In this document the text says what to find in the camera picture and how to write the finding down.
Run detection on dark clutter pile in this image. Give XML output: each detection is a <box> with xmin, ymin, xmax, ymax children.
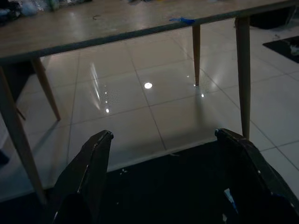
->
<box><xmin>0</xmin><ymin>0</ymin><xmax>24</xmax><ymax>26</ymax></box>

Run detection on black floor mat, white edging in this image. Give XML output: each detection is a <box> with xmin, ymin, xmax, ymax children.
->
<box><xmin>0</xmin><ymin>137</ymin><xmax>228</xmax><ymax>224</ymax></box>

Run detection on light wooden table, tapered legs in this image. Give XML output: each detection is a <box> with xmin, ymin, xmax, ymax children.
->
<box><xmin>0</xmin><ymin>0</ymin><xmax>299</xmax><ymax>206</ymax></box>

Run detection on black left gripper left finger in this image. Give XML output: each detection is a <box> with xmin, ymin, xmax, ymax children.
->
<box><xmin>48</xmin><ymin>130</ymin><xmax>114</xmax><ymax>224</ymax></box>

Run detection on black floor mat with litter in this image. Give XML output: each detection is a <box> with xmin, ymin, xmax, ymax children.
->
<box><xmin>263</xmin><ymin>35</ymin><xmax>299</xmax><ymax>63</ymax></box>

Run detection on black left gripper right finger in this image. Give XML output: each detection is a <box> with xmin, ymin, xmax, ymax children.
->
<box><xmin>214</xmin><ymin>128</ymin><xmax>299</xmax><ymax>224</ymax></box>

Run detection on blue tape piece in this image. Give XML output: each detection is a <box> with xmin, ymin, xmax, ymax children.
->
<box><xmin>169</xmin><ymin>17</ymin><xmax>196</xmax><ymax>25</ymax></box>

